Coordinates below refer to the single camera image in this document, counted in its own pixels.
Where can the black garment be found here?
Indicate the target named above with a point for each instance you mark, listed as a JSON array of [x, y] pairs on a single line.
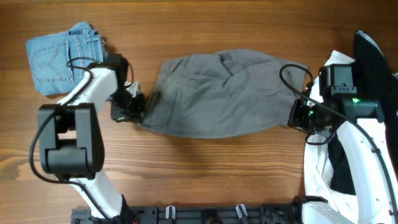
[[376, 78]]

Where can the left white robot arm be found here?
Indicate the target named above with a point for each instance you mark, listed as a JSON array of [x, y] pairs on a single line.
[[68, 147]]

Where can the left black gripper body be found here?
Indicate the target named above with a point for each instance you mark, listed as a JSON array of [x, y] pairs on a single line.
[[124, 106]]

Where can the folded blue denim shorts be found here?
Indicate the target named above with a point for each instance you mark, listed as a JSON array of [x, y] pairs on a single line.
[[56, 60]]

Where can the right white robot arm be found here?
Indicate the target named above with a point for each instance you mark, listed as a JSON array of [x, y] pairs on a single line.
[[353, 108]]

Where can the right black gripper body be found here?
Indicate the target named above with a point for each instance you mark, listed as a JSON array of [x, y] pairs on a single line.
[[308, 118]]

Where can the grey shorts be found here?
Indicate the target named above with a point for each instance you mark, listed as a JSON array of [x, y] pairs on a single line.
[[223, 94]]

